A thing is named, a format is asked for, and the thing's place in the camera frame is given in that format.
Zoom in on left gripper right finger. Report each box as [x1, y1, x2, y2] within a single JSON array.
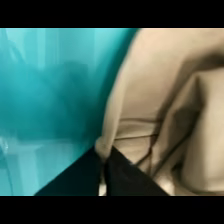
[[103, 145, 170, 197]]

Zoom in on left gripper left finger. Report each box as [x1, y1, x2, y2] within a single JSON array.
[[34, 146, 103, 197]]

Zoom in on beige shirt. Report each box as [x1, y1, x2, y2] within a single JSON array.
[[94, 27, 224, 197]]

